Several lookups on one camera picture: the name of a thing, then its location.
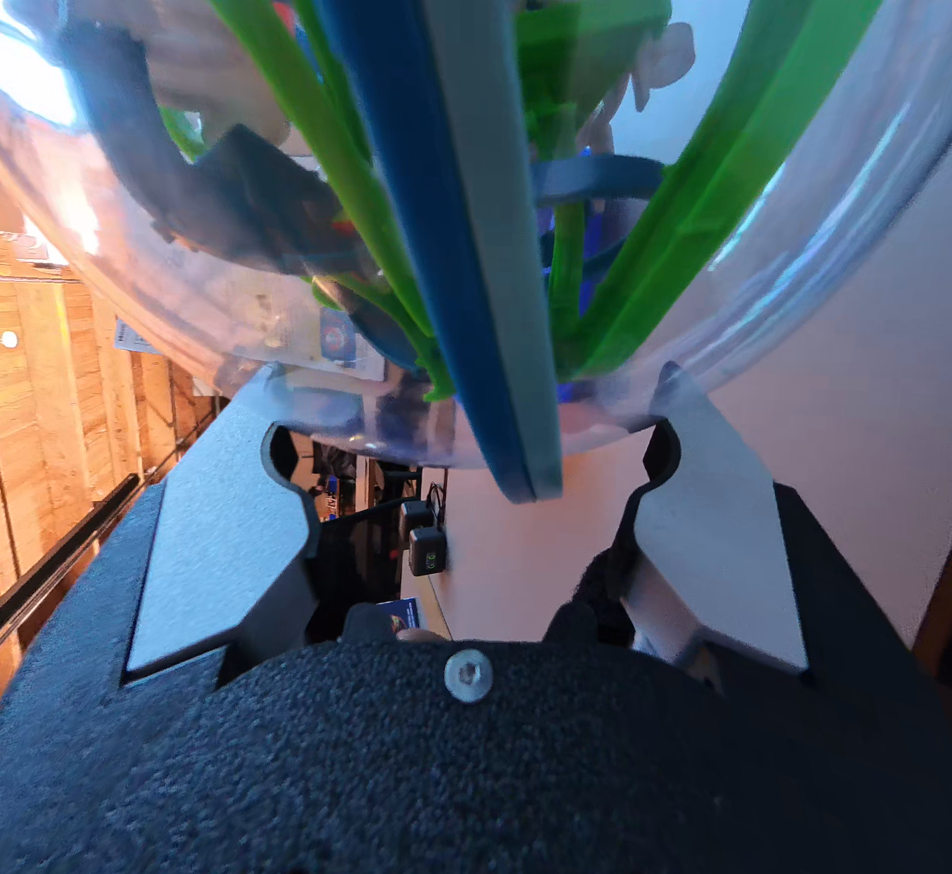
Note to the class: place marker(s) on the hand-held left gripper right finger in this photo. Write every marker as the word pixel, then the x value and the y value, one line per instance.
pixel 721 539

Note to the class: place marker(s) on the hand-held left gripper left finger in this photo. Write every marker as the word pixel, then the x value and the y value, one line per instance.
pixel 216 554

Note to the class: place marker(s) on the clear plastic maze ball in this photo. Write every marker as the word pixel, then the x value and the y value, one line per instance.
pixel 483 182

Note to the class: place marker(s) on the black power adapter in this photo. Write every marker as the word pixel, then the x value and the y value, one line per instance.
pixel 427 553
pixel 415 515

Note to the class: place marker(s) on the black metal rail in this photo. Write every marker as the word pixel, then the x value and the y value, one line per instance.
pixel 67 550

